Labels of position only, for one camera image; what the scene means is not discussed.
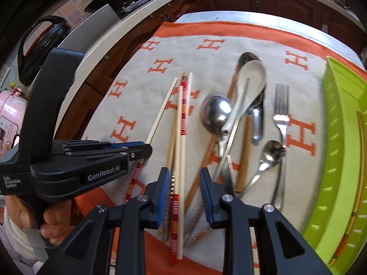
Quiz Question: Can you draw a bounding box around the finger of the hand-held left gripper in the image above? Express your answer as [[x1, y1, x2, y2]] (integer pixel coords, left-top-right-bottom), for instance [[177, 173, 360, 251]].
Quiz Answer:
[[65, 144, 153, 162], [52, 140, 144, 151]]

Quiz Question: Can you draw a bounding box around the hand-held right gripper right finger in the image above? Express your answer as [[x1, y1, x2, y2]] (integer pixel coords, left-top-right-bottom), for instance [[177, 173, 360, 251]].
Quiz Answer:
[[200, 167, 333, 275]]

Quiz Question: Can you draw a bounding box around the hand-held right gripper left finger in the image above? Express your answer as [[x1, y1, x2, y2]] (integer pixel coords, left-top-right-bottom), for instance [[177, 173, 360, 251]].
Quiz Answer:
[[37, 167, 171, 275]]

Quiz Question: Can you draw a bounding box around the plain tan chopstick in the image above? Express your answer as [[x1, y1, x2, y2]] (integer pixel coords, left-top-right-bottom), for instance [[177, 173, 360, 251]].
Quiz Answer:
[[167, 72, 193, 175]]

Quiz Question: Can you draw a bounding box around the brown wooden chopstick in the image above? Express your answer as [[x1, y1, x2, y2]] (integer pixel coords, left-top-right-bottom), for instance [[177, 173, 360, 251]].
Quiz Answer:
[[183, 71, 241, 208]]

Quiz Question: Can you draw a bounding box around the cream chopstick red striped end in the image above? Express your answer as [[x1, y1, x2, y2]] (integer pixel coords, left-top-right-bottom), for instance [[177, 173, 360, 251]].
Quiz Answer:
[[123, 77, 179, 205], [170, 84, 184, 266], [177, 74, 188, 261]]

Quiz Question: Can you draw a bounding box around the small metal spoon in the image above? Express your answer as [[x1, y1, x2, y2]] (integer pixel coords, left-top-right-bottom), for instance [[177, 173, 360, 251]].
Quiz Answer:
[[236, 140, 287, 198]]

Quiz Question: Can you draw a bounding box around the metal table knife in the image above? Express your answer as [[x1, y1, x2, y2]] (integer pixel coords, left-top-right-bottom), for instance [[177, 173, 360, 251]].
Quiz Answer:
[[214, 79, 250, 198]]

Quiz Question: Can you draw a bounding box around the short metal utensil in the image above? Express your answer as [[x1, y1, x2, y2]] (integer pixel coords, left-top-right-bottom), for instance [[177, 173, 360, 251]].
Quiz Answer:
[[251, 103, 264, 146]]

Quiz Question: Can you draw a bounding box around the large metal spoon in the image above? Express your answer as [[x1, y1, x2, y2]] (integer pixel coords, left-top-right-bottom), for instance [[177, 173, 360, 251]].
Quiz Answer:
[[200, 91, 233, 161]]

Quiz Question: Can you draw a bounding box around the metal fork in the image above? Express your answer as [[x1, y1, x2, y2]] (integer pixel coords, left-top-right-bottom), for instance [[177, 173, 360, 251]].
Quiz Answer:
[[271, 84, 290, 209]]

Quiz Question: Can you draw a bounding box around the white ceramic spoon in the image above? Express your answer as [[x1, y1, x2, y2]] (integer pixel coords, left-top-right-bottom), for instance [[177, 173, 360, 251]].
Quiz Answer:
[[221, 60, 268, 136]]

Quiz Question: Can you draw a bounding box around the green plastic utensil tray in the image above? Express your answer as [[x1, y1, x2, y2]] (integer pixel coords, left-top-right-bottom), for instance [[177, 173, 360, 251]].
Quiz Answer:
[[301, 56, 367, 275]]

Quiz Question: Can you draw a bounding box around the person's left hand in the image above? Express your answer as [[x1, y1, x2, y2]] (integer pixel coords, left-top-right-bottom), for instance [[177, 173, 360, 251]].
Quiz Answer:
[[3, 198, 77, 245]]

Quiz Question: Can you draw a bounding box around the pink rice cooker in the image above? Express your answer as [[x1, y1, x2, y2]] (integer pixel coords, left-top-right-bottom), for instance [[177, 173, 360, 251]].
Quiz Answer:
[[0, 89, 29, 161]]

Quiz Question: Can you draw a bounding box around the stainless steel stove cover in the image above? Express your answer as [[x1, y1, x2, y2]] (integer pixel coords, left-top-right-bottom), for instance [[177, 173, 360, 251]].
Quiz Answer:
[[57, 4, 121, 61]]

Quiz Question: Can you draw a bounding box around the orange and cream printed blanket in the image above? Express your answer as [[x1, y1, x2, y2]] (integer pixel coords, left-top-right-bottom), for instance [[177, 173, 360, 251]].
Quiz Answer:
[[76, 20, 367, 275]]

